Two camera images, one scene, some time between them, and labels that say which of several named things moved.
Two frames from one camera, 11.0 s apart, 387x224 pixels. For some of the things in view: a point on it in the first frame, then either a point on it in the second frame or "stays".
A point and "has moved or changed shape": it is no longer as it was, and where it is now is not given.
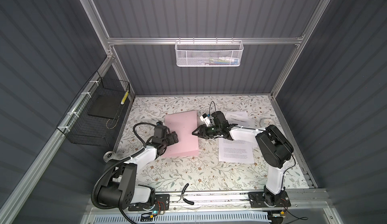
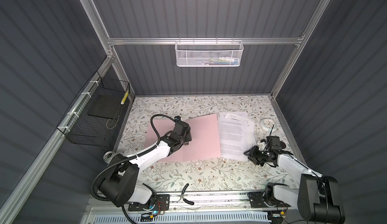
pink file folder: x=184 y=123 has moved or changed shape
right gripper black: x=202 y=128 → x=252 y=155
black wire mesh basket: x=93 y=121 stays
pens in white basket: x=223 y=60 stays
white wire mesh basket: x=208 y=53 stays
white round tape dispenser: x=264 y=122 stays
